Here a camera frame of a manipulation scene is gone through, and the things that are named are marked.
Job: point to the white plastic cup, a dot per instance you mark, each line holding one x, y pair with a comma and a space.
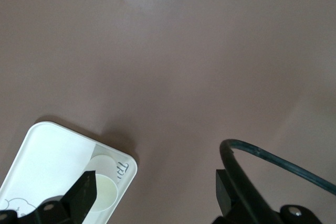
107, 192

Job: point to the cream tray with bear print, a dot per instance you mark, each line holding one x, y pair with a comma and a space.
52, 161

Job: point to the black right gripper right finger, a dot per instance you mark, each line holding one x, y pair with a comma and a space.
223, 195

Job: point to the brown table cover mat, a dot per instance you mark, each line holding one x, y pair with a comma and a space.
183, 51

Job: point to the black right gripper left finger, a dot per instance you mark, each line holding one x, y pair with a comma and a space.
78, 197

